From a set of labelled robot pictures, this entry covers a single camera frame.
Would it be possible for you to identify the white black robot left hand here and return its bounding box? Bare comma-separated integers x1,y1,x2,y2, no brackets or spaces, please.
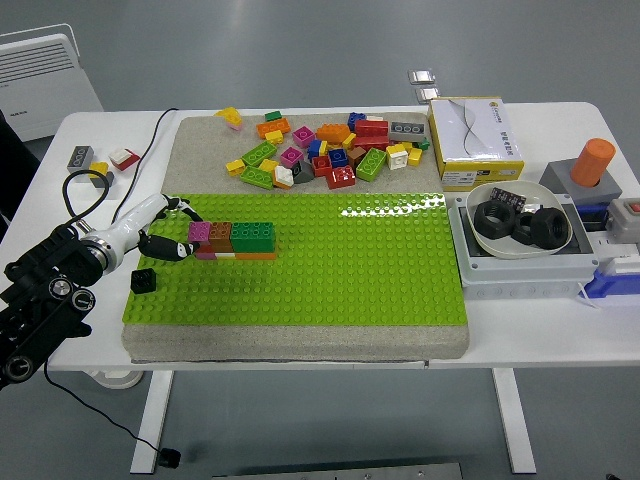
110,193,205,261

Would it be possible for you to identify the black square toy brick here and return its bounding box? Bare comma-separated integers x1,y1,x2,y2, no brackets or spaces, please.
129,268,158,294

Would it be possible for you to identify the red flat toy brick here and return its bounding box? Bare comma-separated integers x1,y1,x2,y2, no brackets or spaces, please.
110,148,142,172

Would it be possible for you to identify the grey ringed toy brick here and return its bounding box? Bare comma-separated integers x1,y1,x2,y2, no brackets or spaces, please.
388,121,429,143
66,145,95,176

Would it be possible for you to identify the dark green large toy brick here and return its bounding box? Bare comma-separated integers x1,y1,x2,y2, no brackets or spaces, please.
229,221,277,254

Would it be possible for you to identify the lime green toy brick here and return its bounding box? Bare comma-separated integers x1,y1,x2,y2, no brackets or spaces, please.
238,165,275,190
241,140,279,168
355,147,387,183

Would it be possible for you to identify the white orange toy brick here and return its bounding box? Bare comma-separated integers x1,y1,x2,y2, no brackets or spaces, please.
272,164,296,190

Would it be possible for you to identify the grey slanted toy brick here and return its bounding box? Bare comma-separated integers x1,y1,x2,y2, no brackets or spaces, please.
291,159,316,185

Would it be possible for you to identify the red printed toy brick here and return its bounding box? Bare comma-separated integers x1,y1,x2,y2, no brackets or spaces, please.
325,166,357,190

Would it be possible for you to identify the orange large toy brick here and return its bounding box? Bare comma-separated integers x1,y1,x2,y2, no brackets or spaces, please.
315,123,351,144

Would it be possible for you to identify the green studded baseplate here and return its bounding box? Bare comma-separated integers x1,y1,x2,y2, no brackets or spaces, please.
121,190,469,328

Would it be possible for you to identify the red large toy brick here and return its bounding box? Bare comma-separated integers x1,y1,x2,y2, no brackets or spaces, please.
353,118,390,139
352,135,391,152

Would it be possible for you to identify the white yellow toy brick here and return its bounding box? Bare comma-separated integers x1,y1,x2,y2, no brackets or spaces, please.
384,143,409,172

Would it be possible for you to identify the grey foam mat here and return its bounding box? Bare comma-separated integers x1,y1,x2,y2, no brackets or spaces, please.
121,113,472,365

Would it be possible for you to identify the white panel heater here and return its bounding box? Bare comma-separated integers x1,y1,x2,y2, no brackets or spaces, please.
0,32,105,144

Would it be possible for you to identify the white table leg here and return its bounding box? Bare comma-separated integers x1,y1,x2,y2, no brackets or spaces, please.
129,369,175,475
490,368,537,474

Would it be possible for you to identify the grey metal plate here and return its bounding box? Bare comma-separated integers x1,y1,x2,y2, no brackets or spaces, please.
212,462,464,480

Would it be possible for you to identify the yellow white cardboard box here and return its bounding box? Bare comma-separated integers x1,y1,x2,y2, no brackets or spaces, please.
427,96,526,193

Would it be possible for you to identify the black large hex nut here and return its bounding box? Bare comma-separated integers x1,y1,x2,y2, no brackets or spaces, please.
473,200,517,238
529,207,572,250

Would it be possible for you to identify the purple circuit board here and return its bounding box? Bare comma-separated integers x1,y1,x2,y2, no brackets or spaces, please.
488,185,529,211

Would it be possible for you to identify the black small hex nut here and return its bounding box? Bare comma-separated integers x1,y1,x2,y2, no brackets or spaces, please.
510,212,537,246

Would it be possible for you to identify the grey plastic junction box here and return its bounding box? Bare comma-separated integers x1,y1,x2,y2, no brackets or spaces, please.
447,192,600,301

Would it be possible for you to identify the white bowl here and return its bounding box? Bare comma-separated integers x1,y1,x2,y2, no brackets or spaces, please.
464,180,571,260

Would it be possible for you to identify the grey block with hole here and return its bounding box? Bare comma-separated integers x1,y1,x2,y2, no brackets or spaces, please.
538,158,624,205

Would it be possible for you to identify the white zip tie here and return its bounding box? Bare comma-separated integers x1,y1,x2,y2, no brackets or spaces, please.
577,282,601,310

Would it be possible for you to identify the orange cylinder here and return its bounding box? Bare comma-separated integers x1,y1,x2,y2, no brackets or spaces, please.
569,137,617,189

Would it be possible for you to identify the blue plastic block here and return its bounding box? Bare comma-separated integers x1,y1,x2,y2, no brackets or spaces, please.
588,267,640,301

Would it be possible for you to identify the white plastic block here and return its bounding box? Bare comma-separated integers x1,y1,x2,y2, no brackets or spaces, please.
592,234,640,275

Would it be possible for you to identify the grey box with red button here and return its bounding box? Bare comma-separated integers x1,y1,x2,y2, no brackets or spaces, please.
605,198,640,242

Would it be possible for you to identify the black cord with plug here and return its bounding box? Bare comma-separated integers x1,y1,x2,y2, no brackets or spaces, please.
43,107,182,470

